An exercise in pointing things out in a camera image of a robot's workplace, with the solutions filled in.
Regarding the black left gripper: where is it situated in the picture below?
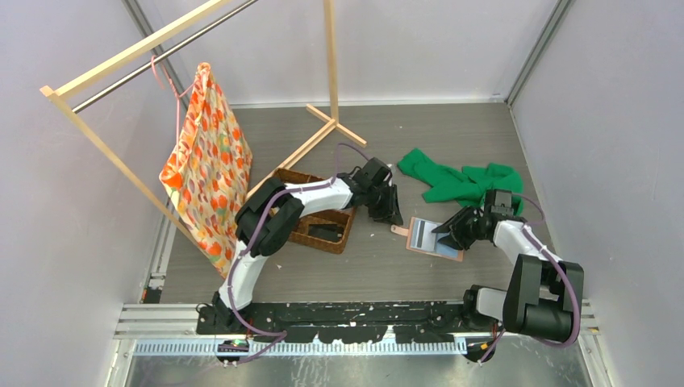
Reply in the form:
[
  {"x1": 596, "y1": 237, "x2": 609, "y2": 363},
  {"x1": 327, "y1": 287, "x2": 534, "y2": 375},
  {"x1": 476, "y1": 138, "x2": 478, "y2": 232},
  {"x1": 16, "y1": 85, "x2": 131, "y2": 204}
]
[{"x1": 365, "y1": 183, "x2": 403, "y2": 227}]

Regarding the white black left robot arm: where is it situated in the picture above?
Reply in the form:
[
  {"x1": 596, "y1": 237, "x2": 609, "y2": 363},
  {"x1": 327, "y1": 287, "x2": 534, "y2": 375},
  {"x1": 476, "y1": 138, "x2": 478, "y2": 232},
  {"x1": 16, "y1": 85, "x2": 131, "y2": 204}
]
[{"x1": 212, "y1": 157, "x2": 403, "y2": 334}]

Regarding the pink clothes hanger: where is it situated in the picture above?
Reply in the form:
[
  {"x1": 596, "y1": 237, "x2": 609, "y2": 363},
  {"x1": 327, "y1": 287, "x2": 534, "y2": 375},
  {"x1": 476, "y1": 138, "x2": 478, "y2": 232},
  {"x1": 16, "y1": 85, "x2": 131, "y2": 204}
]
[{"x1": 150, "y1": 55, "x2": 194, "y2": 144}]

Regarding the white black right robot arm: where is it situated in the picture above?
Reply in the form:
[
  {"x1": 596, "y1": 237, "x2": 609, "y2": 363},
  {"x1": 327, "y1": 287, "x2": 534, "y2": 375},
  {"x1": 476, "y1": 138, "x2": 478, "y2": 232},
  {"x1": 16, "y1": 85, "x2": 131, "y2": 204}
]
[{"x1": 434, "y1": 189, "x2": 584, "y2": 347}]

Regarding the brown woven basket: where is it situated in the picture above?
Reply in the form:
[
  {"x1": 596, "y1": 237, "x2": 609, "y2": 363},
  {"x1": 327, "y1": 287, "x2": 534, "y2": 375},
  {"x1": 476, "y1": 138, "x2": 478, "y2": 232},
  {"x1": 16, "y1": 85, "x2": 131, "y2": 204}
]
[{"x1": 267, "y1": 168, "x2": 358, "y2": 256}]

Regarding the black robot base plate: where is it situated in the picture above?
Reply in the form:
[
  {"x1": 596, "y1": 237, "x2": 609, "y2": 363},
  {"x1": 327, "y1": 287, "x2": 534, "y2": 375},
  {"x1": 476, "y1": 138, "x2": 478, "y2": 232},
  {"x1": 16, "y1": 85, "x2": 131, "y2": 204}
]
[{"x1": 195, "y1": 301, "x2": 500, "y2": 344}]

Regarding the black object in basket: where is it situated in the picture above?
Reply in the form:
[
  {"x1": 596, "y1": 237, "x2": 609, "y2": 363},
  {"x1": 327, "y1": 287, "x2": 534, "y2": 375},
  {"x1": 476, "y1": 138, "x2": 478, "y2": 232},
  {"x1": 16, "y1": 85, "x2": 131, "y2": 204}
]
[{"x1": 307, "y1": 223, "x2": 344, "y2": 243}]

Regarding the tan leather card holder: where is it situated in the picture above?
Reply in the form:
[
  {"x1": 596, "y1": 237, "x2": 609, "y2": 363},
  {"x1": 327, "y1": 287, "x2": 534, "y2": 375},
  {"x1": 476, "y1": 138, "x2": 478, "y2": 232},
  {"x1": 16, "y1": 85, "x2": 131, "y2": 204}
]
[{"x1": 390, "y1": 217, "x2": 464, "y2": 262}]

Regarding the aluminium frame rail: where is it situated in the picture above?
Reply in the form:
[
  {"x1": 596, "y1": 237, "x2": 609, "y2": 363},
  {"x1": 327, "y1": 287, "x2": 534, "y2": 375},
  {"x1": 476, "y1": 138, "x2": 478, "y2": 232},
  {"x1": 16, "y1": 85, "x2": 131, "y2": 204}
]
[{"x1": 115, "y1": 304, "x2": 599, "y2": 358}]

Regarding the wooden clothes rack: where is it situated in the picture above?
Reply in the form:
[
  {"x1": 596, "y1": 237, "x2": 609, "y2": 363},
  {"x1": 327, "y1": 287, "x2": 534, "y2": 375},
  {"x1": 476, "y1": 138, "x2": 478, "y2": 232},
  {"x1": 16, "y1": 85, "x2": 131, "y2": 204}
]
[{"x1": 39, "y1": 0, "x2": 368, "y2": 252}]

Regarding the white card with magnetic stripe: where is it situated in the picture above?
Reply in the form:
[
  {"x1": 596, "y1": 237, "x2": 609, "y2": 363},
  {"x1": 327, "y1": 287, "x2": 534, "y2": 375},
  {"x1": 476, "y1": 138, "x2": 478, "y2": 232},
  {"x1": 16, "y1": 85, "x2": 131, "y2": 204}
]
[{"x1": 410, "y1": 218, "x2": 439, "y2": 252}]

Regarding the green cloth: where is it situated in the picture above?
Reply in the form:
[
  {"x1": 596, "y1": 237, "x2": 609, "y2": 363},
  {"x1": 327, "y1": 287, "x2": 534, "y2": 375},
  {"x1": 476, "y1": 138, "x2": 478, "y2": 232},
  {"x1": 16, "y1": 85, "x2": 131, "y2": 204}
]
[{"x1": 398, "y1": 148, "x2": 524, "y2": 207}]

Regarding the orange floral cloth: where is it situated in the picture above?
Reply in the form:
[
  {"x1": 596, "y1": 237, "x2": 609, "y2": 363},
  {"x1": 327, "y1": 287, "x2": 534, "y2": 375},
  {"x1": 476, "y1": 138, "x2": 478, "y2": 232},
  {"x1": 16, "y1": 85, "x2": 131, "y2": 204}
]
[{"x1": 159, "y1": 62, "x2": 252, "y2": 277}]

